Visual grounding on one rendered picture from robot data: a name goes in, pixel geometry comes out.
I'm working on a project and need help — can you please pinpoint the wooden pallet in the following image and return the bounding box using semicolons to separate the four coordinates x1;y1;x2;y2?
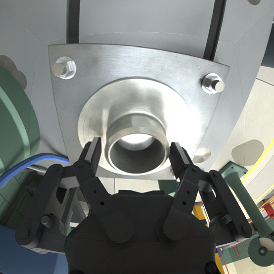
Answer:
256;198;274;215

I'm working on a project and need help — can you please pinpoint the silver jig plate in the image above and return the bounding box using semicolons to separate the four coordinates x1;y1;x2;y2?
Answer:
48;44;230;181

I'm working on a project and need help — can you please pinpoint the silver hex bolt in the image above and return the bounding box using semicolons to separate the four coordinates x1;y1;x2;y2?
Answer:
201;73;226;94
51;56;77;80

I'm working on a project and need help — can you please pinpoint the blue bin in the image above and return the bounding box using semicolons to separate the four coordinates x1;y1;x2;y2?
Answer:
0;224;69;274

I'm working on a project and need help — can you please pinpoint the yellow post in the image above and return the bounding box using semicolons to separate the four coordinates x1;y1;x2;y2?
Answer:
192;203;209;228

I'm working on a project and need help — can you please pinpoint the red box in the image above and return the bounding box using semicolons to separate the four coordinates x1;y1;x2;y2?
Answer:
263;203;274;220

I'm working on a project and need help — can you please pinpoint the silver round pin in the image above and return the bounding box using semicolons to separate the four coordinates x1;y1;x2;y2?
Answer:
192;147;212;164

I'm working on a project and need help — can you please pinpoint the silver flange blank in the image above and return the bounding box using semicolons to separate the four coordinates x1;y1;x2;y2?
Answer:
77;77;192;175

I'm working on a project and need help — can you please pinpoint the grey drill table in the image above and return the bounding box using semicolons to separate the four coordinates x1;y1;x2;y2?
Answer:
0;0;274;193

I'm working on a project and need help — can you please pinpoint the green drill body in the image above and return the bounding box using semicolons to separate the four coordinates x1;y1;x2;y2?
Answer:
0;65;41;227

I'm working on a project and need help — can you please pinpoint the blue hose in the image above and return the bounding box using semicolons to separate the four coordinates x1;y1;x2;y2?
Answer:
0;152;71;189

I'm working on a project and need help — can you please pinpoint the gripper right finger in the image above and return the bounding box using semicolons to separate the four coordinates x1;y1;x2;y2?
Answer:
161;141;253;247

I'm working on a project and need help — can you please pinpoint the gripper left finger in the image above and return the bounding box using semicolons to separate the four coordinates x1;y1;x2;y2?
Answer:
15;137;134;253

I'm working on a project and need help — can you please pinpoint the green lever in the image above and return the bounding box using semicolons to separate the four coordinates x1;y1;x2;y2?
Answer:
219;161;274;267

